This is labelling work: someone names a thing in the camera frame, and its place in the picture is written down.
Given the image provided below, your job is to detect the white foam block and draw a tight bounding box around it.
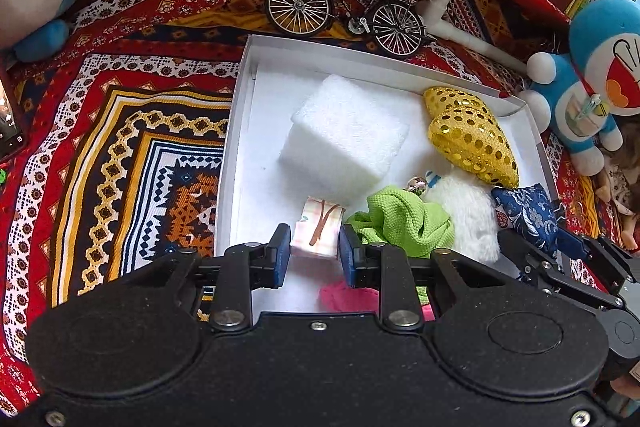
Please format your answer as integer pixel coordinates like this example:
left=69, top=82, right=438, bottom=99
left=279, top=74, right=410, bottom=202

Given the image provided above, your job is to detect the small candy packet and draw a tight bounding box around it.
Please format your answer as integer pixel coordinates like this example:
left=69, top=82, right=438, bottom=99
left=291, top=196, right=346, bottom=260

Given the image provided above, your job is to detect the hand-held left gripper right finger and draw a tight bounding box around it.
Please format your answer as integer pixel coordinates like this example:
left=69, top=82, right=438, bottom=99
left=339, top=224, right=506, bottom=333

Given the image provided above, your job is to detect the miniature black bicycle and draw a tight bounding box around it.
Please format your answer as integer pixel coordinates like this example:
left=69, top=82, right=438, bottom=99
left=265, top=0, right=436, bottom=58

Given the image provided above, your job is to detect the green knitted cloth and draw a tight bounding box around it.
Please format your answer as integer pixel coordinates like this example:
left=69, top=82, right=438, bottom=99
left=345, top=187, right=456, bottom=258

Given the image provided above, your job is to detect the blue floral fabric pouch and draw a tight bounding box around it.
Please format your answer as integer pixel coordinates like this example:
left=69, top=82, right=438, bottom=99
left=491, top=183, right=561, bottom=258

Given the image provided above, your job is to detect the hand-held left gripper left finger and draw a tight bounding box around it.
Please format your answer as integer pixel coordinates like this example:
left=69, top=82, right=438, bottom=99
left=145, top=223, right=293, bottom=333

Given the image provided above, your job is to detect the pink plush bow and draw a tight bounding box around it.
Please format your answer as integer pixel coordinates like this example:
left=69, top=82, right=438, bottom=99
left=320, top=282, right=436, bottom=323

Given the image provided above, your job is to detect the black smartphone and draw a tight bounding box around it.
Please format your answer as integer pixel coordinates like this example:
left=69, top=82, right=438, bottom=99
left=0, top=57, right=26, bottom=162

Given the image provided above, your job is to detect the blue cat plush toy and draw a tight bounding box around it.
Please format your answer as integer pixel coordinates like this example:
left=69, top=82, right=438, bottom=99
left=517, top=0, right=640, bottom=178

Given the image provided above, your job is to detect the brown-haired doll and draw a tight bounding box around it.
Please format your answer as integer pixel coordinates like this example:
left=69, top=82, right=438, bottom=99
left=592, top=117, right=640, bottom=253

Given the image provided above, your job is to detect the gold sequin pouch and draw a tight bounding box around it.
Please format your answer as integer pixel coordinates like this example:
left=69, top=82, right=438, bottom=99
left=424, top=87, right=521, bottom=188

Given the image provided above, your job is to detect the white plastic pipe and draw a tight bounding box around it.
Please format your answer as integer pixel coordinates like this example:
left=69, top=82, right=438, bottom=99
left=417, top=0, right=531, bottom=68

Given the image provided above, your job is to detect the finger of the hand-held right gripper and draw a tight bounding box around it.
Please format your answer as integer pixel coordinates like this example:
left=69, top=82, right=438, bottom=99
left=555, top=232, right=640, bottom=303
left=500, top=229, right=606, bottom=310

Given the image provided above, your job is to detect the white cardboard box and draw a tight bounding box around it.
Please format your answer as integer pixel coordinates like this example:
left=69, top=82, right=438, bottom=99
left=215, top=34, right=561, bottom=323

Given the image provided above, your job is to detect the white fluffy plush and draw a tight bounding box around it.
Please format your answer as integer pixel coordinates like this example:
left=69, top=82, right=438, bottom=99
left=425, top=172, right=501, bottom=263

